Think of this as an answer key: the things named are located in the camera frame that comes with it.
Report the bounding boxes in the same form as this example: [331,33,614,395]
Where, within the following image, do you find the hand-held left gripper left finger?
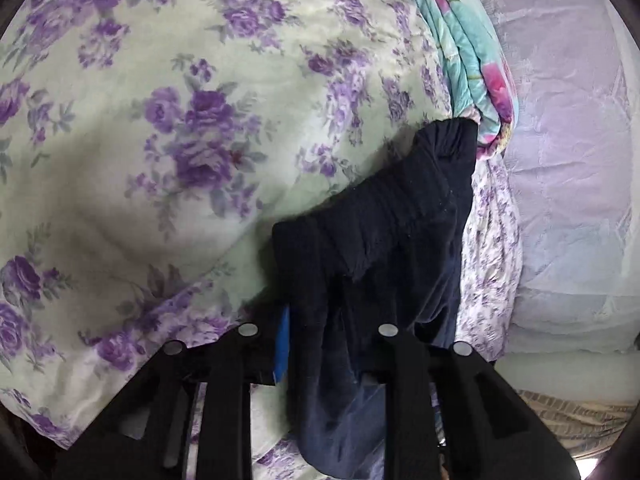
[54,304,292,480]

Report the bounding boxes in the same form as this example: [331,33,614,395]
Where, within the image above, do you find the dark navy pants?
[271,119,480,480]

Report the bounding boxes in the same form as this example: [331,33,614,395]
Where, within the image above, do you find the woven straw mat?
[515,387,626,441]

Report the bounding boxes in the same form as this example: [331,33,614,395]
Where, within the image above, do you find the teal pink floral blanket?
[395,0,518,161]

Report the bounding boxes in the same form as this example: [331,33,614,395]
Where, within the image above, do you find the white mosquito net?
[452,0,640,396]

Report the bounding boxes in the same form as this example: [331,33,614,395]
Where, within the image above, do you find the purple floral bed sheet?
[0,0,523,480]

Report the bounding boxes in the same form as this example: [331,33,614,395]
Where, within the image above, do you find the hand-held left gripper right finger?
[365,324,584,480]

